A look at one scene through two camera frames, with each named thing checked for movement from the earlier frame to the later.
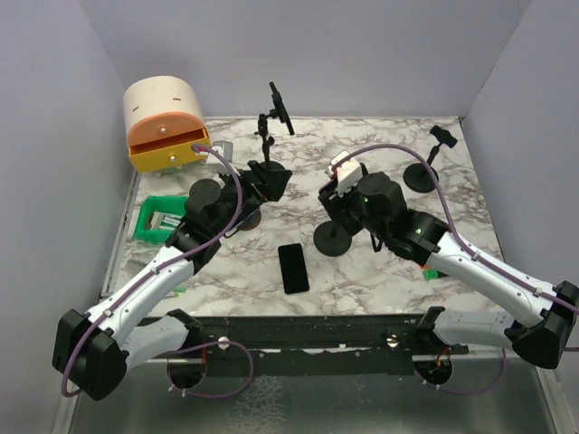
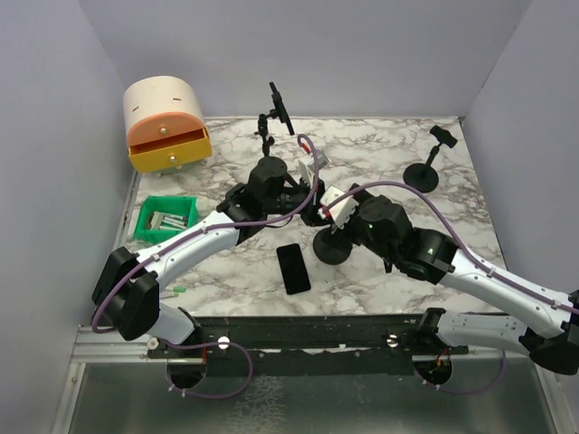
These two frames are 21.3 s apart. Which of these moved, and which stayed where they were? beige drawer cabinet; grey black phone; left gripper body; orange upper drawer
Moved: left gripper body
Stayed: beige drawer cabinet; grey black phone; orange upper drawer
